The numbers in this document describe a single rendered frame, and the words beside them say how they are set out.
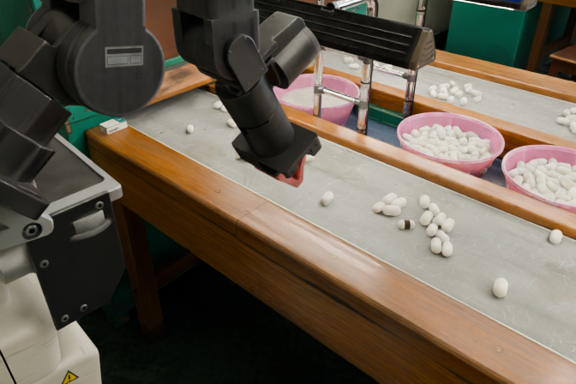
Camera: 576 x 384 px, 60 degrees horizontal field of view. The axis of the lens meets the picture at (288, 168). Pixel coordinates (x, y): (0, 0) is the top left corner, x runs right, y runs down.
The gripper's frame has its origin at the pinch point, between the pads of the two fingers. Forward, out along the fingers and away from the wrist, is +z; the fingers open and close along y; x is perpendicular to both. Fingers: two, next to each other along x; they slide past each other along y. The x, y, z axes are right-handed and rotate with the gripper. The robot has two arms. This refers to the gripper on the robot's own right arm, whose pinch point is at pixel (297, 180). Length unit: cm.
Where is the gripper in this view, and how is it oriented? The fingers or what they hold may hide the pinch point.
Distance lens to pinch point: 69.1
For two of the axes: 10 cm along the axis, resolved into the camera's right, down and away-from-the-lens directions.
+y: -7.0, -3.7, 6.1
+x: -6.3, 7.3, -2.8
